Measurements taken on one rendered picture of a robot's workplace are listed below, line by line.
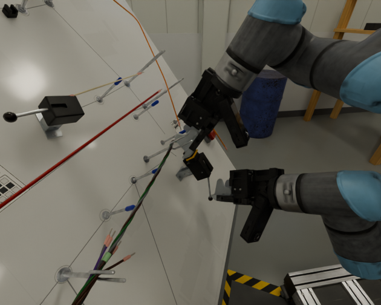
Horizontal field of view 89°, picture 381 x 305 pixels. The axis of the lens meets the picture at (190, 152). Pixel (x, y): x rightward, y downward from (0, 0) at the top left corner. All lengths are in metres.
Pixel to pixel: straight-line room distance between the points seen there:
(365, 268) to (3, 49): 0.69
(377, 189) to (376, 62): 0.17
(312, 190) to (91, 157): 0.40
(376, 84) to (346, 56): 0.06
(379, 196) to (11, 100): 0.55
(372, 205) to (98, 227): 0.42
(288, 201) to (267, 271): 1.31
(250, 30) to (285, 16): 0.05
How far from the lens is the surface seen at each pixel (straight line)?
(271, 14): 0.36
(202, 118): 0.42
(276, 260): 1.75
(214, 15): 2.93
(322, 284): 1.53
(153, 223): 0.46
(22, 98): 0.42
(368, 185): 0.37
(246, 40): 0.37
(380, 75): 0.31
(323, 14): 3.70
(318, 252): 1.93
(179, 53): 2.96
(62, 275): 0.36
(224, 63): 0.38
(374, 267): 0.47
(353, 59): 0.34
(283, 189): 0.41
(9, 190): 0.36
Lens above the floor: 1.47
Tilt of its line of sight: 35 degrees down
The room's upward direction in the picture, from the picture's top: straight up
